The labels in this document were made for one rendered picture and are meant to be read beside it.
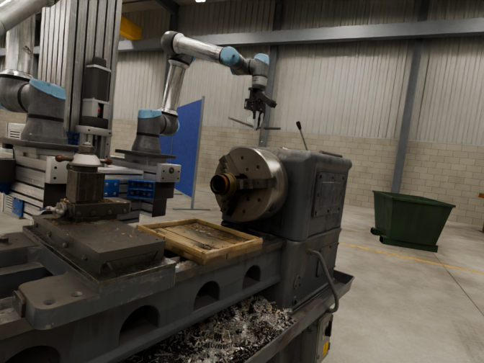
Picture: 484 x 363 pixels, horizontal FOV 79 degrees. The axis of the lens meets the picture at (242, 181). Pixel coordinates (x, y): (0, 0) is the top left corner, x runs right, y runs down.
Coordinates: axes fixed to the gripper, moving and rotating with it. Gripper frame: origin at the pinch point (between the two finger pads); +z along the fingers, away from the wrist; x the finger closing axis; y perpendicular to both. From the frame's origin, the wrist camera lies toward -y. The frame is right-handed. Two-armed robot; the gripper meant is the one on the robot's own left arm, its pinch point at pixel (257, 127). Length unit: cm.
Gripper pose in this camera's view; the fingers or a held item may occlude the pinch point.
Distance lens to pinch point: 148.4
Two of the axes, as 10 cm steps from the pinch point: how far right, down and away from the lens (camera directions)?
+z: -1.1, 9.9, 0.8
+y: -7.8, -1.4, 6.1
